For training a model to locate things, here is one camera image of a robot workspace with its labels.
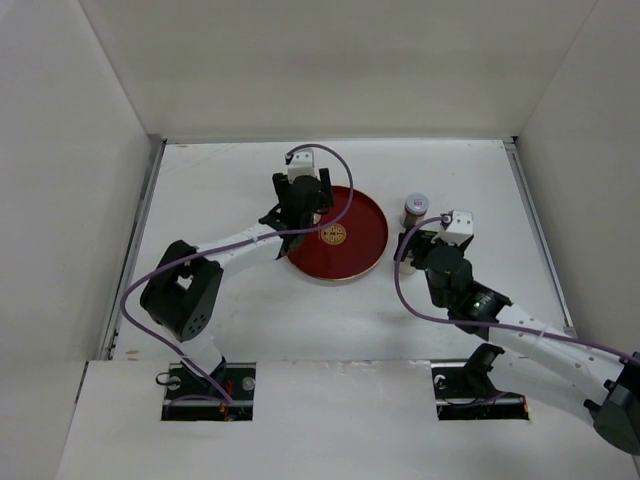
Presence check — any black cap white bottle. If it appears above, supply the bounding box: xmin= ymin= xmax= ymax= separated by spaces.
xmin=399 ymin=255 xmax=416 ymax=275

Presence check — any purple lid pepper jar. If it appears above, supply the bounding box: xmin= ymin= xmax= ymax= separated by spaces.
xmin=400 ymin=192 xmax=430 ymax=229

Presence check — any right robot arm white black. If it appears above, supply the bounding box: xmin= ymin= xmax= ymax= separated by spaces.
xmin=394 ymin=228 xmax=639 ymax=455

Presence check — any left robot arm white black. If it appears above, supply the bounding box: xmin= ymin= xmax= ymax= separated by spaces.
xmin=140 ymin=168 xmax=334 ymax=399

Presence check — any red round lacquer tray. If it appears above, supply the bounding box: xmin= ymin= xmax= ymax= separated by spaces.
xmin=288 ymin=186 xmax=389 ymax=281

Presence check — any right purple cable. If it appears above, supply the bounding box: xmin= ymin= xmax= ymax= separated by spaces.
xmin=394 ymin=213 xmax=640 ymax=366

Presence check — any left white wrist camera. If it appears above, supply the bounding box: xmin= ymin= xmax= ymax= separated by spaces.
xmin=285 ymin=148 xmax=316 ymax=183

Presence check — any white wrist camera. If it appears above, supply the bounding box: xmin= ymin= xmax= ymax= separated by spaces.
xmin=285 ymin=148 xmax=316 ymax=183
xmin=435 ymin=210 xmax=474 ymax=246

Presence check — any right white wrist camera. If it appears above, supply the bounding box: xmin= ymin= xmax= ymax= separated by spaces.
xmin=435 ymin=210 xmax=474 ymax=246

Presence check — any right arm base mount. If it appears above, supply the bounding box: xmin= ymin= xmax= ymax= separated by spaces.
xmin=431 ymin=344 xmax=529 ymax=421

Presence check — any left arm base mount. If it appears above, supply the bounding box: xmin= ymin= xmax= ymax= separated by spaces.
xmin=155 ymin=363 xmax=257 ymax=422

